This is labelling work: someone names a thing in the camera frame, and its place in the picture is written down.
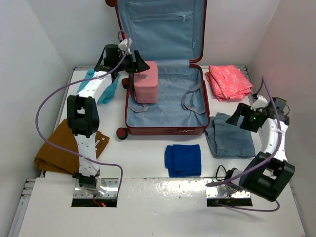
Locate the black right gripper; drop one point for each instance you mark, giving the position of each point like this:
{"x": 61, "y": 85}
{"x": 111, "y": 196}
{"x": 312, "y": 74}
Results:
{"x": 246, "y": 111}

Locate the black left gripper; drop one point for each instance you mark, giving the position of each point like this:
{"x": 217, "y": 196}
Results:
{"x": 139, "y": 65}

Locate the pink vanity case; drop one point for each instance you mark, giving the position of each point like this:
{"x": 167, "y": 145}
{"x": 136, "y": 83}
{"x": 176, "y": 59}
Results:
{"x": 146, "y": 84}

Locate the grey-blue denim jeans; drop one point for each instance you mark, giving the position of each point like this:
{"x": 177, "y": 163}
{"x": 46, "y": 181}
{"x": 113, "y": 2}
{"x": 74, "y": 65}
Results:
{"x": 228, "y": 141}

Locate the coral printed garment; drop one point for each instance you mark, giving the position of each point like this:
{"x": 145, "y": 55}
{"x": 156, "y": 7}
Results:
{"x": 228, "y": 83}

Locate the teal shirt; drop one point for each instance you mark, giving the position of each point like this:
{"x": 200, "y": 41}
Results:
{"x": 107, "y": 92}

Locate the red hard-shell suitcase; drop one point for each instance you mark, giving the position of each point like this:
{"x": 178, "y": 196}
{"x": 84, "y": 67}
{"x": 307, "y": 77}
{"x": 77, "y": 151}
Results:
{"x": 171, "y": 33}

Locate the royal blue towel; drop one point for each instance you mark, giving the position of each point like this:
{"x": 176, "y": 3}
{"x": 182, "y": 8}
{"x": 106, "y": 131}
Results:
{"x": 183, "y": 160}

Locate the mustard brown trousers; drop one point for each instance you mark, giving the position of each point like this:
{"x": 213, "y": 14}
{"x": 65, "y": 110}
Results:
{"x": 53, "y": 159}

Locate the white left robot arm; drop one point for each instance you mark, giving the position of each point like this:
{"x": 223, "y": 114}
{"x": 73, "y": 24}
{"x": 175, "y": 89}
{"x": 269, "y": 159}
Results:
{"x": 82, "y": 114}

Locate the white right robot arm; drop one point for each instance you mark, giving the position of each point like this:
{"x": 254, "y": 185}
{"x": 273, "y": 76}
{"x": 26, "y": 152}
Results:
{"x": 269, "y": 172}

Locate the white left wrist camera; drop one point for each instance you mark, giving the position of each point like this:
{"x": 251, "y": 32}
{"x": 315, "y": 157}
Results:
{"x": 125, "y": 45}

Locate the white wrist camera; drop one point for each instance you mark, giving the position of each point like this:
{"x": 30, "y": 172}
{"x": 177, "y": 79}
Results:
{"x": 125, "y": 45}
{"x": 260, "y": 102}

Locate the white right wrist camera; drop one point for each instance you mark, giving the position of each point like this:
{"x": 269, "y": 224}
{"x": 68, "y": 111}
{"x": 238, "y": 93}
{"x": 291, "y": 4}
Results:
{"x": 260, "y": 102}

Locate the aluminium table frame rail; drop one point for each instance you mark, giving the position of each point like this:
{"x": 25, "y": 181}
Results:
{"x": 246, "y": 72}

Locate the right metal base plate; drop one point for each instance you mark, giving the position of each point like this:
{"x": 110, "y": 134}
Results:
{"x": 225, "y": 192}

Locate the metal base plate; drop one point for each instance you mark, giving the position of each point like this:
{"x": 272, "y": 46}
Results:
{"x": 225, "y": 192}
{"x": 106, "y": 189}

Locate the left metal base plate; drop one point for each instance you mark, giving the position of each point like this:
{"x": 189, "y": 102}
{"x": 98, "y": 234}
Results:
{"x": 106, "y": 189}

